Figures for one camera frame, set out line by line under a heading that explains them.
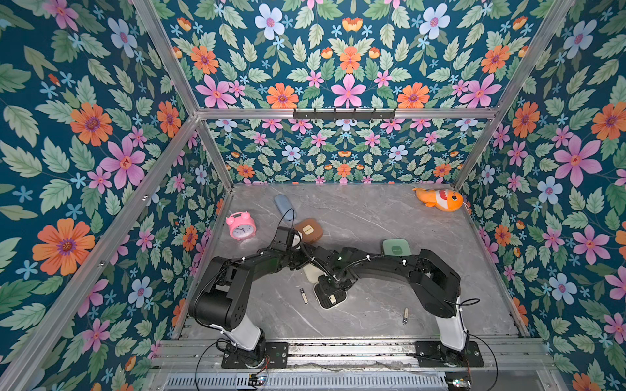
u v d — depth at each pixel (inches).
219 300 18.0
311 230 39.8
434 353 28.9
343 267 23.9
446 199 41.1
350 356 29.5
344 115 36.6
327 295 30.3
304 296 33.8
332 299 33.1
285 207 43.4
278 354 29.0
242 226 37.7
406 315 31.8
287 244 29.6
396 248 37.7
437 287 19.3
